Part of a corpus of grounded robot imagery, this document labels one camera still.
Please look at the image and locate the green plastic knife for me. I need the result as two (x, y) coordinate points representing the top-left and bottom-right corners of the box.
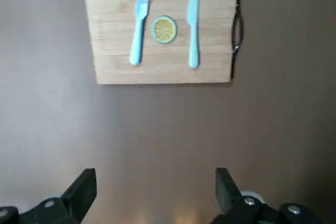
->
(185, 0), (202, 69)

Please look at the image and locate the lemon slice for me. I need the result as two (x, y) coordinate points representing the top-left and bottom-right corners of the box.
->
(150, 15), (179, 45)

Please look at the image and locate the black cutting board loop cord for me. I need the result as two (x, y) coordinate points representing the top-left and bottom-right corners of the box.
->
(230, 0), (245, 55)

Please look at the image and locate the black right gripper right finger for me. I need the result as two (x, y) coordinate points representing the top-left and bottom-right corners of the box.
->
(209, 167), (323, 224)

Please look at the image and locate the wooden cutting board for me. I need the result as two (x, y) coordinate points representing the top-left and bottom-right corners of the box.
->
(82, 0), (239, 85)

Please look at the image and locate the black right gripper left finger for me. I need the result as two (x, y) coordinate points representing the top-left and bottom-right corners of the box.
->
(0, 167), (97, 224)

